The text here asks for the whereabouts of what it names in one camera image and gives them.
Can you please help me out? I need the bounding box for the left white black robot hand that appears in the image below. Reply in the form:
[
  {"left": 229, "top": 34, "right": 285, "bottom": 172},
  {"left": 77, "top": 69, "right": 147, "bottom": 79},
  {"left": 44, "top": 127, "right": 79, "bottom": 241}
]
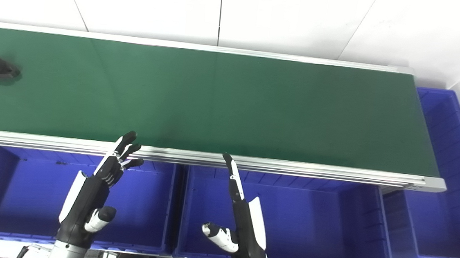
[{"left": 56, "top": 126, "right": 147, "bottom": 250}]

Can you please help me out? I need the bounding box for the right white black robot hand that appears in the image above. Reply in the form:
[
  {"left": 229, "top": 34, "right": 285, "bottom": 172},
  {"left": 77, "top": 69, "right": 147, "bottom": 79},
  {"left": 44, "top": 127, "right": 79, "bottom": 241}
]
[{"left": 199, "top": 152, "right": 276, "bottom": 258}]

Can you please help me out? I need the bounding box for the blue plastic bin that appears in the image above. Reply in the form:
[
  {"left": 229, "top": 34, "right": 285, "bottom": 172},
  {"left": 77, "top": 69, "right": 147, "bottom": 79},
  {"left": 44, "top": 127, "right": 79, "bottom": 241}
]
[
  {"left": 378, "top": 85, "right": 460, "bottom": 258},
  {"left": 0, "top": 145, "right": 182, "bottom": 257},
  {"left": 173, "top": 164, "right": 402, "bottom": 258}
]

